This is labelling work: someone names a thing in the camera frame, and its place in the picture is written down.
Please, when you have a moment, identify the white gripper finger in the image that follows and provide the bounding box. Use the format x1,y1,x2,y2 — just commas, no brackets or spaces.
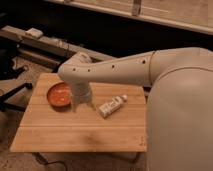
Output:
87,100,96,109
71,102,78,113

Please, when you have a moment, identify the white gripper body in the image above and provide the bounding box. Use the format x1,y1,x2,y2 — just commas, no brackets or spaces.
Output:
70,83,92,103

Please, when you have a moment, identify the small white bottle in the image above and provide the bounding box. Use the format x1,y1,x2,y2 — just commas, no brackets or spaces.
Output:
99,95,128,118

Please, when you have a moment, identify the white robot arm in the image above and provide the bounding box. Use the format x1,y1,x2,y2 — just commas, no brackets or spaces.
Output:
58,47,213,171

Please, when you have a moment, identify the orange ceramic bowl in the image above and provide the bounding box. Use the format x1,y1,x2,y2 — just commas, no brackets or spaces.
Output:
47,82,71,107

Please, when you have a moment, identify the wooden table board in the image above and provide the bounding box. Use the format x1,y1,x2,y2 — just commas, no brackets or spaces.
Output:
10,73,146,152

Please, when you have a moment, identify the black chair leg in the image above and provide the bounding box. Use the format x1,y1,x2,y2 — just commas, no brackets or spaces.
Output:
0,82,33,112

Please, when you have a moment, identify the long wooden beam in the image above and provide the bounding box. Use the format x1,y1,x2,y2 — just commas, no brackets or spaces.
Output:
0,25,113,61

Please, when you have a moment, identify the small white box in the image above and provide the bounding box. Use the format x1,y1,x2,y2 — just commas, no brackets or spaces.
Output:
25,28,43,38

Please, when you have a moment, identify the black floor cable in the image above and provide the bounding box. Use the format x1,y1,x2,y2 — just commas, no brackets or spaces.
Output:
33,152,69,171

